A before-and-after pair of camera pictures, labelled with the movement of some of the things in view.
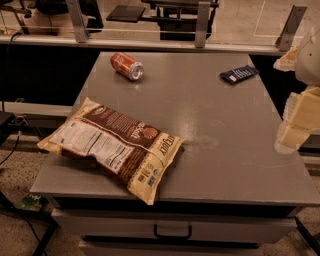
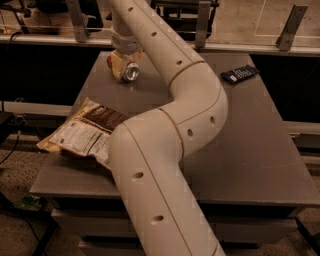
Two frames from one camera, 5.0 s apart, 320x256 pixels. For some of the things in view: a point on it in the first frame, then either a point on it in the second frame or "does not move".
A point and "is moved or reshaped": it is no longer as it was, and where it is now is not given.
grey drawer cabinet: [230, 191] does not move
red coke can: [127, 66] is moved or reshaped
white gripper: [309, 63] -> [124, 44]
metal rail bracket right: [285, 41] does not move
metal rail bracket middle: [202, 23] does not move
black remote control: [234, 75] does not move
